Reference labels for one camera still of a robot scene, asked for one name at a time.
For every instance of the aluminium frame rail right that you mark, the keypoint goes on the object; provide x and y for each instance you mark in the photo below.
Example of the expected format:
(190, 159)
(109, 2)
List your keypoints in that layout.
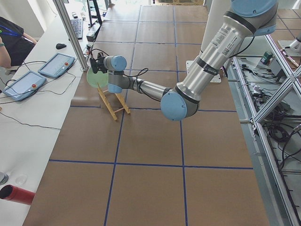
(266, 85)

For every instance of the far blue teach pendant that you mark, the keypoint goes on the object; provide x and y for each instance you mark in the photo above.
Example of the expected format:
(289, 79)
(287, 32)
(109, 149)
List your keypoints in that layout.
(57, 65)

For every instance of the blue teach pendant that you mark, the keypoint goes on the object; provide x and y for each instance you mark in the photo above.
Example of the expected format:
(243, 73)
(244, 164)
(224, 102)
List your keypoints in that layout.
(25, 86)
(57, 65)

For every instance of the person in black shirt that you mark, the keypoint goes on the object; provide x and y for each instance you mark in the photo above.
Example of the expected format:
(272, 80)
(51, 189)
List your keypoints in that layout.
(15, 44)

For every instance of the near blue teach pendant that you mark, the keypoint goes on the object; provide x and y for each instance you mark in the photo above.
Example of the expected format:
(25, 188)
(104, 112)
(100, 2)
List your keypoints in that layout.
(25, 86)

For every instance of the wooden dish rack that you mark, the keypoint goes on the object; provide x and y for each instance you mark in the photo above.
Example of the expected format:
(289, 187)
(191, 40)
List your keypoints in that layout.
(114, 103)

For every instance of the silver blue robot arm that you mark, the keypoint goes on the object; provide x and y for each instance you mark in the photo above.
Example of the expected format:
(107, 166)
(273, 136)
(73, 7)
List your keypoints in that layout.
(245, 18)

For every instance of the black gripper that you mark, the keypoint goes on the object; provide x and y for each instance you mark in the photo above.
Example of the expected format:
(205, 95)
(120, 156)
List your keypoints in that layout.
(101, 66)

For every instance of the mint green plate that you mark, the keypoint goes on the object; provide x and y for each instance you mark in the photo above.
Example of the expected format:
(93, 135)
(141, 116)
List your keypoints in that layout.
(97, 80)

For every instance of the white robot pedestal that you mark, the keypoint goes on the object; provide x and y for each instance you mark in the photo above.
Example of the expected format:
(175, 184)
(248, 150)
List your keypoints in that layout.
(214, 23)

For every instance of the aluminium frame post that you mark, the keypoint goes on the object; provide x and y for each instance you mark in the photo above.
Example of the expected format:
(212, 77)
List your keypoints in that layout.
(60, 7)

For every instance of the red cylinder tube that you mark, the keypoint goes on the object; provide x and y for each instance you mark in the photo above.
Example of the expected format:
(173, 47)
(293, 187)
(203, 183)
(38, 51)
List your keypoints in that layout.
(16, 194)

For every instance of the black computer mouse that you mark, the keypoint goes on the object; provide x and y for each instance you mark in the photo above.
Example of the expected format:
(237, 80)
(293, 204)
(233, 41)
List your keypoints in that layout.
(60, 46)

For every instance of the black keyboard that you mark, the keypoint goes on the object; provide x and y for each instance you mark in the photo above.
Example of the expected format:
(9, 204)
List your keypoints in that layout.
(77, 25)

